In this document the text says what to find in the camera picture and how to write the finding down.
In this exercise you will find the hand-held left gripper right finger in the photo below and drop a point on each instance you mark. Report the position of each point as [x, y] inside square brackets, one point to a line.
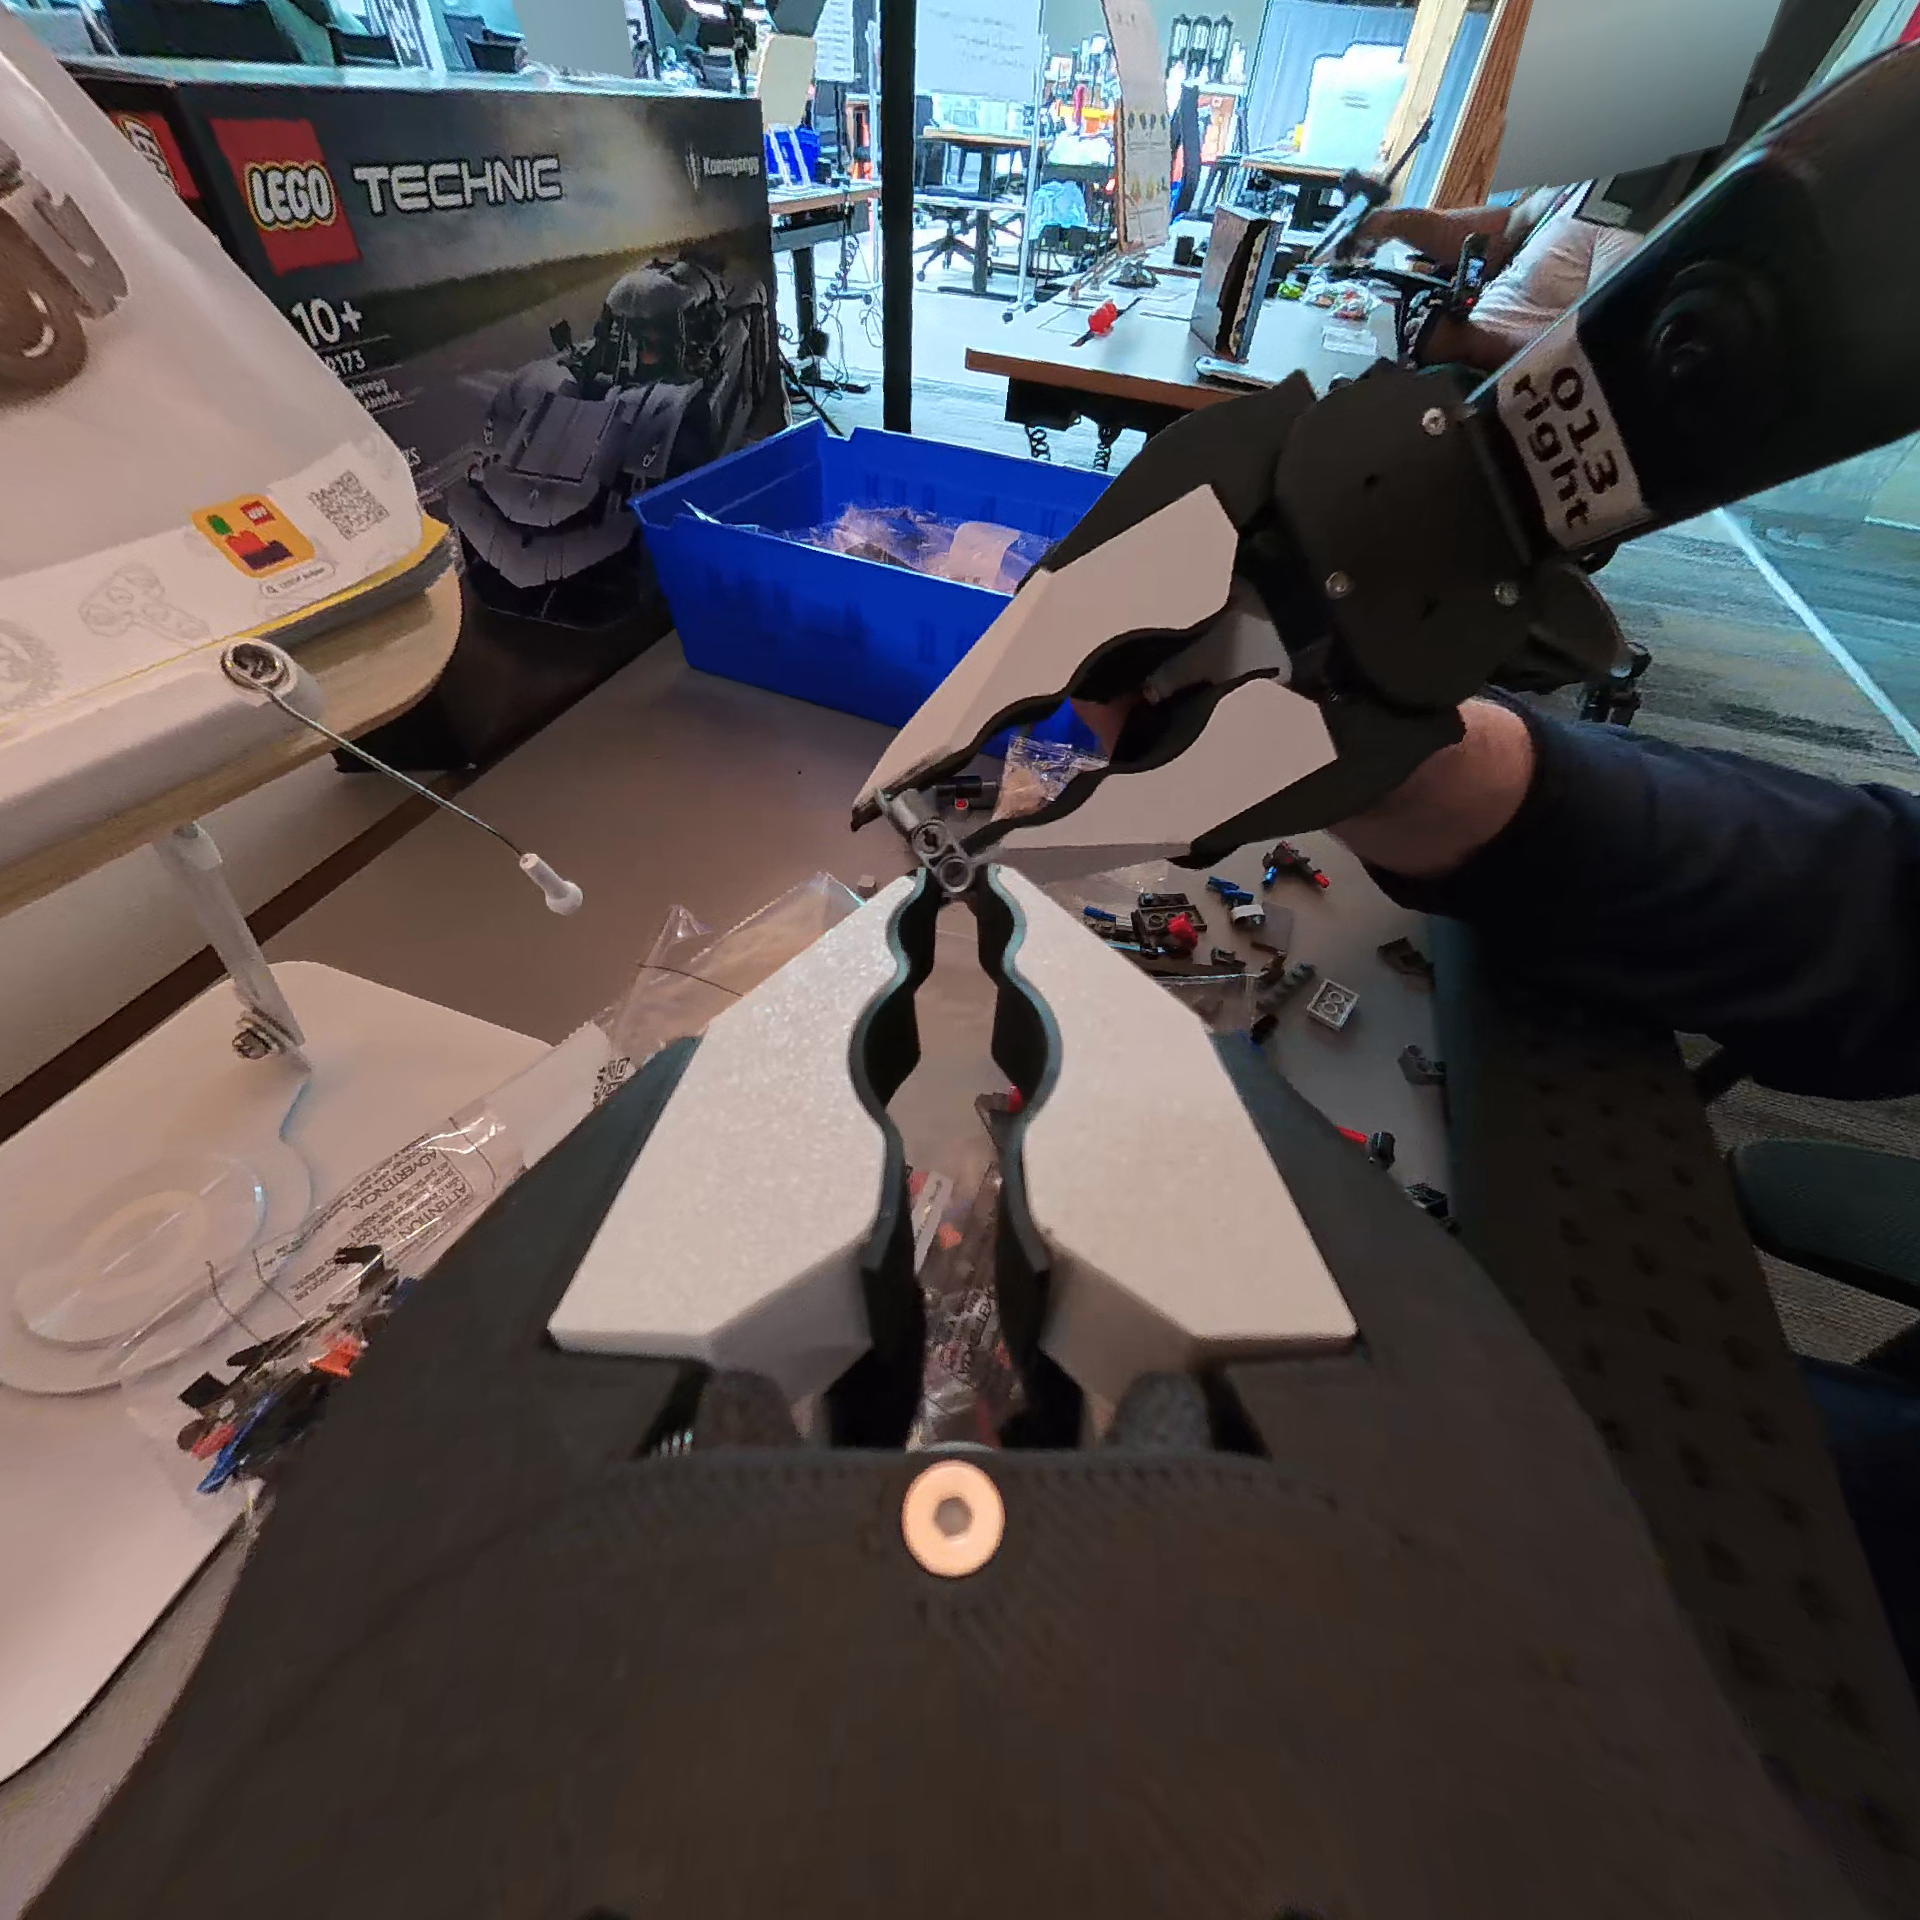
[1184, 1200]

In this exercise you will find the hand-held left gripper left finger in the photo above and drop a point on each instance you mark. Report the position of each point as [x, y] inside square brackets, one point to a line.
[734, 1200]

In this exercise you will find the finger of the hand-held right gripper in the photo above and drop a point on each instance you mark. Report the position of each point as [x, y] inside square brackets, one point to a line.
[1110, 584]
[1230, 773]

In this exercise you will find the pile of lego pieces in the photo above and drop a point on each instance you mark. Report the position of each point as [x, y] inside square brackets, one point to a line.
[1332, 1002]

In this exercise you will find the person's right forearm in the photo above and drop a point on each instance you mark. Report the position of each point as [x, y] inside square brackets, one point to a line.
[1724, 900]

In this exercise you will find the black lego set box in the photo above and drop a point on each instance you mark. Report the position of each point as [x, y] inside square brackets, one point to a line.
[524, 300]

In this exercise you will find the person's right hand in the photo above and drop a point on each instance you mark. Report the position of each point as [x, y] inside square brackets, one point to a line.
[1455, 795]

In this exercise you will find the small clear zip bag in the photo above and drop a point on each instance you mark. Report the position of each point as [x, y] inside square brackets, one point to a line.
[1050, 773]

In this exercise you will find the clear bag in bin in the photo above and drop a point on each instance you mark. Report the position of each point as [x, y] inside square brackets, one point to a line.
[914, 541]

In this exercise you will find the wooden table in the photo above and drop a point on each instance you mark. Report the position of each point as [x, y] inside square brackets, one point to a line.
[1125, 353]

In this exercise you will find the blue plastic bin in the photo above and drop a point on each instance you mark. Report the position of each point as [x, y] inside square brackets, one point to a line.
[794, 614]

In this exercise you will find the clear bag with warning print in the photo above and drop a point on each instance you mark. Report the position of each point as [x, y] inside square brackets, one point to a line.
[375, 1200]

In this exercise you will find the black metal pole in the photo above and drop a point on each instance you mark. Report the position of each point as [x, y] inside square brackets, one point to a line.
[901, 224]

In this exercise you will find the cardboard sign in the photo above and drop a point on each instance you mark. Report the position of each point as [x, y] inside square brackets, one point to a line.
[1136, 134]

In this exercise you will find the black perforated board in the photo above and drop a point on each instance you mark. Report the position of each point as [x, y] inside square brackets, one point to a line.
[1650, 1275]

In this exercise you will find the clear bag of dark parts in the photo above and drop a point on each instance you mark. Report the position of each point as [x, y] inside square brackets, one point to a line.
[285, 1380]

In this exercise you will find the whiteboard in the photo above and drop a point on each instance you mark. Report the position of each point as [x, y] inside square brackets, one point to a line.
[975, 44]

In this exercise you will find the teal chair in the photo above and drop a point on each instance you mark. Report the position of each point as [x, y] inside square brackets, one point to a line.
[1831, 1215]

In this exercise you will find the person's dark blue shirt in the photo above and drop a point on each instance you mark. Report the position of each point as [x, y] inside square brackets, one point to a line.
[1868, 1500]

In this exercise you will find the wooden support post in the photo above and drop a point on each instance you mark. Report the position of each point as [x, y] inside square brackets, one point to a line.
[1479, 105]

